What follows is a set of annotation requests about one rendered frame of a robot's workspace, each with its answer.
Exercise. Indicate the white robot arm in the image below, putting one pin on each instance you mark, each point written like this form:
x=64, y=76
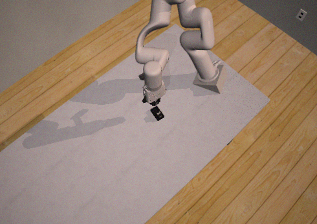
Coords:
x=194, y=42

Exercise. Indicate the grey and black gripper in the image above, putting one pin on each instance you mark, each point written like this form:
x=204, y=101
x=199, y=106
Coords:
x=151, y=96

